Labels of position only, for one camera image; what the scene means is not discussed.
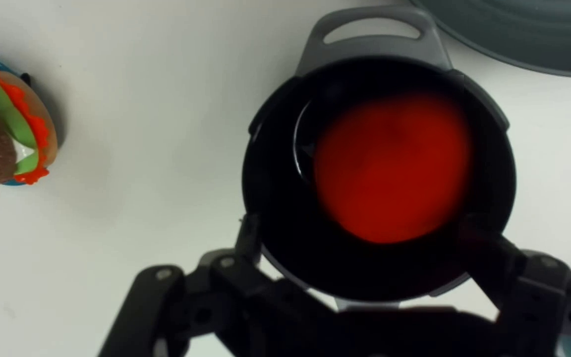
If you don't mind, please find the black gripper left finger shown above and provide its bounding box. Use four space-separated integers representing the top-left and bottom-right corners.
98 214 340 357

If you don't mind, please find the red round toy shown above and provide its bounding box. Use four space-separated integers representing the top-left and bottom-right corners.
314 93 473 243

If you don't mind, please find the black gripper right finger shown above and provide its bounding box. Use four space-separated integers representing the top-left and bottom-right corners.
457 218 571 357

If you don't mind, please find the toy hamburger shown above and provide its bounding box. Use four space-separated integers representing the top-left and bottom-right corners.
0 69 60 186

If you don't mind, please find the small black pot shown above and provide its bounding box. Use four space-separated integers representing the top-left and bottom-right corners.
243 3 516 301

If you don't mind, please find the grey plate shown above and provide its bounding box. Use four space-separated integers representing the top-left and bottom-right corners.
415 0 571 77

